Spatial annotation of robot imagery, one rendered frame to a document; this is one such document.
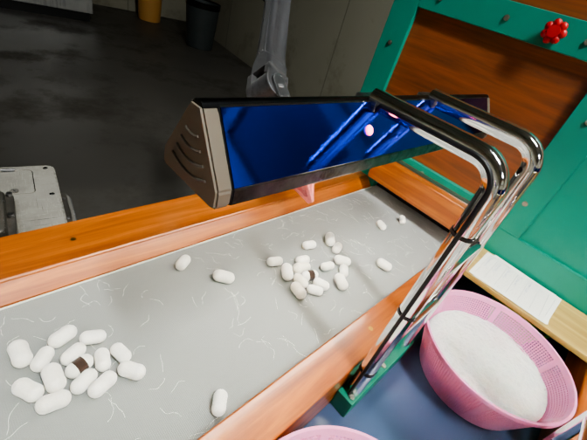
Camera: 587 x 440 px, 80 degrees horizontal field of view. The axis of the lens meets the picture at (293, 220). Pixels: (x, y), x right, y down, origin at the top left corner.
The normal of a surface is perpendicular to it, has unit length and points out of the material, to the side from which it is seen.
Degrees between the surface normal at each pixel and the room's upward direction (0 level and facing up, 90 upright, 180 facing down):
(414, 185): 90
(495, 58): 90
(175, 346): 0
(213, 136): 58
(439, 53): 90
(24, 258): 0
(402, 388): 0
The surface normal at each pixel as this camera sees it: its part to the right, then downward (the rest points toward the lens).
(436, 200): -0.70, 0.25
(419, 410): 0.26, -0.79
